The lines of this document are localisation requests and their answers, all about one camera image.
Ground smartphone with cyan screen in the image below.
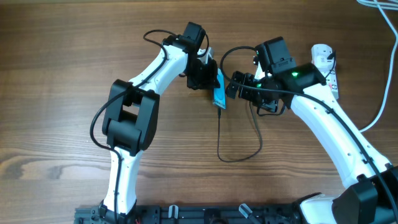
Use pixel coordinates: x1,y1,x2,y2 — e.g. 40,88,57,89
213,69,226,110

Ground black usb charging cable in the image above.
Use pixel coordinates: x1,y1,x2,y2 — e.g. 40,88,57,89
216,49,338,163

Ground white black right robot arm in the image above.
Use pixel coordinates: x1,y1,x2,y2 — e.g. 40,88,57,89
226,37,397,223

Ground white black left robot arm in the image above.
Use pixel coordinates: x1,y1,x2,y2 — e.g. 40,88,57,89
90,22,220,223

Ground white power strip socket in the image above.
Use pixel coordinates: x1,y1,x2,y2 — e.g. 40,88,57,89
311,44,339,100

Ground white power strip cord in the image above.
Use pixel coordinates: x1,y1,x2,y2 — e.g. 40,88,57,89
359,0,398,134

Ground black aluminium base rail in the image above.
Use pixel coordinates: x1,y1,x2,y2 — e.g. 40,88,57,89
73,203,312,224

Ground white cables at corner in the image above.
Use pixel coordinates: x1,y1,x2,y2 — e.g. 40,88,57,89
356,0,398,11

